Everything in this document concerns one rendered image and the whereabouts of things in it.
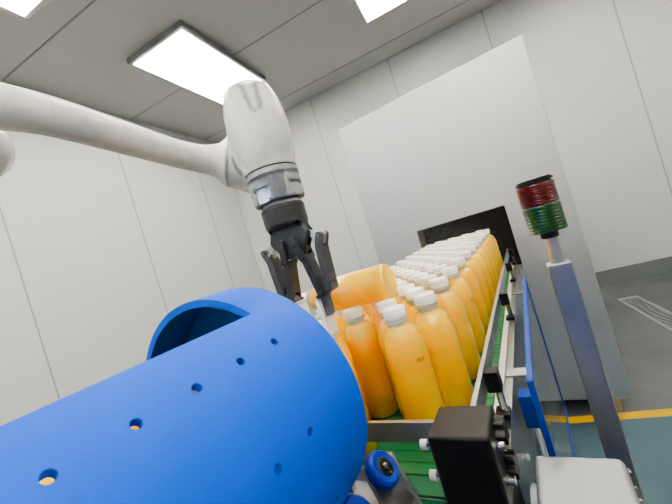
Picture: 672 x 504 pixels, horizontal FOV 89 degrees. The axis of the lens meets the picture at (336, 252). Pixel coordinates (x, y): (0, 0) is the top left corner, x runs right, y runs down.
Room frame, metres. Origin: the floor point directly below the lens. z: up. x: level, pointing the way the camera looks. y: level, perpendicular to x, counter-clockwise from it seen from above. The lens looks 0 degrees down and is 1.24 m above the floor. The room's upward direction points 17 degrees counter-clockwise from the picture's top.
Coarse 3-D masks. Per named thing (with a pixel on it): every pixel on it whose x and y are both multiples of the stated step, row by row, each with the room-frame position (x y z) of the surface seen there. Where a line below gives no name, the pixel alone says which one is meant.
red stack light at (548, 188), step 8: (536, 184) 0.60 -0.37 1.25; (544, 184) 0.60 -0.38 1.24; (552, 184) 0.60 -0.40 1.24; (520, 192) 0.62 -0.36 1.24; (528, 192) 0.61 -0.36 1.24; (536, 192) 0.60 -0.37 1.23; (544, 192) 0.60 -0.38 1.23; (552, 192) 0.60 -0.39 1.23; (520, 200) 0.63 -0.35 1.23; (528, 200) 0.61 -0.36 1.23; (536, 200) 0.60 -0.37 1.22; (544, 200) 0.60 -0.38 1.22; (552, 200) 0.60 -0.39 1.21; (528, 208) 0.62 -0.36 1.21
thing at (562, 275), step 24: (552, 264) 0.62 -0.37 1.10; (576, 288) 0.60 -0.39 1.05; (576, 312) 0.61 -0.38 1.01; (576, 336) 0.62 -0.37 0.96; (576, 360) 0.62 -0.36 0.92; (600, 360) 0.60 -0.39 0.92; (600, 384) 0.61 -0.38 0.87; (600, 408) 0.61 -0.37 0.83; (600, 432) 0.62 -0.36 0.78; (624, 456) 0.61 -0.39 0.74
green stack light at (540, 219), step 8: (560, 200) 0.61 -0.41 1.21; (536, 208) 0.61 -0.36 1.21; (544, 208) 0.60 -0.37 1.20; (552, 208) 0.60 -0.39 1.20; (560, 208) 0.60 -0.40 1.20; (528, 216) 0.62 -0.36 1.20; (536, 216) 0.61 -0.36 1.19; (544, 216) 0.60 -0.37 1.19; (552, 216) 0.60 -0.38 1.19; (560, 216) 0.60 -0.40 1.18; (528, 224) 0.63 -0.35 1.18; (536, 224) 0.61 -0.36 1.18; (544, 224) 0.60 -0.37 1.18; (552, 224) 0.60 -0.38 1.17; (560, 224) 0.60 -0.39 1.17; (528, 232) 0.64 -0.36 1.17; (536, 232) 0.62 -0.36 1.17; (544, 232) 0.61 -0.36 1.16
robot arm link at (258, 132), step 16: (256, 80) 0.55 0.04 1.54; (224, 96) 0.56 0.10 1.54; (240, 96) 0.53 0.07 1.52; (256, 96) 0.54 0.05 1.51; (272, 96) 0.56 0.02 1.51; (224, 112) 0.56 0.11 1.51; (240, 112) 0.53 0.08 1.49; (256, 112) 0.53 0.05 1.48; (272, 112) 0.54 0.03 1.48; (240, 128) 0.53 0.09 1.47; (256, 128) 0.53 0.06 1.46; (272, 128) 0.54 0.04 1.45; (288, 128) 0.57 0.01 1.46; (240, 144) 0.54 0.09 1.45; (256, 144) 0.53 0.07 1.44; (272, 144) 0.54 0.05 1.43; (288, 144) 0.56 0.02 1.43; (240, 160) 0.55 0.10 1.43; (256, 160) 0.54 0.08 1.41; (272, 160) 0.54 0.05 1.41; (288, 160) 0.55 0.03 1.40
